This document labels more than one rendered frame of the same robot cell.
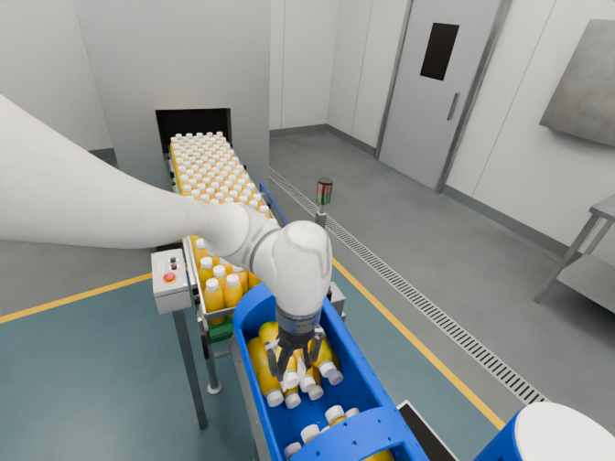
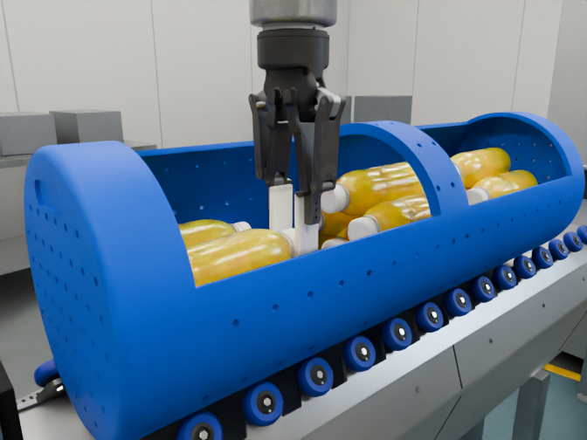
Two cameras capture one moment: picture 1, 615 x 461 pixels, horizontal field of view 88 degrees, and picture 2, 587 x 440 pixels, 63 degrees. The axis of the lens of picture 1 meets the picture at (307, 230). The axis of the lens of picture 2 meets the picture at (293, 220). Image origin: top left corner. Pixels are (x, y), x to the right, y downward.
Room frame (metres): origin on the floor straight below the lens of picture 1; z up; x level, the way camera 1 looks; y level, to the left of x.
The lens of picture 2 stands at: (0.55, 0.51, 1.29)
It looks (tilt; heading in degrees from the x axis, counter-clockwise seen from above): 16 degrees down; 256
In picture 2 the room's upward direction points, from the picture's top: straight up
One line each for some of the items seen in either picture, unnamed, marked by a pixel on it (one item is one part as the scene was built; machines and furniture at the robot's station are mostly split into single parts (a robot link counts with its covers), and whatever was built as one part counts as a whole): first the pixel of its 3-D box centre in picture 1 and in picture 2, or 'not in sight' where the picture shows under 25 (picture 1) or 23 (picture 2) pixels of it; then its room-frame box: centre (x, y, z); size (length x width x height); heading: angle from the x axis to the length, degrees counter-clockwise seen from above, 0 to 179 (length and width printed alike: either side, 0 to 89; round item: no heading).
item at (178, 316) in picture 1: (191, 370); not in sight; (0.77, 0.45, 0.50); 0.04 x 0.04 x 1.00; 27
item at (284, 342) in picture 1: (296, 332); (293, 77); (0.42, 0.00, 1.29); 0.08 x 0.07 x 0.09; 117
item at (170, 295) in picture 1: (170, 279); not in sight; (0.77, 0.45, 1.05); 0.20 x 0.10 x 0.10; 27
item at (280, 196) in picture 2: (301, 371); (280, 215); (0.43, -0.02, 1.14); 0.03 x 0.01 x 0.07; 27
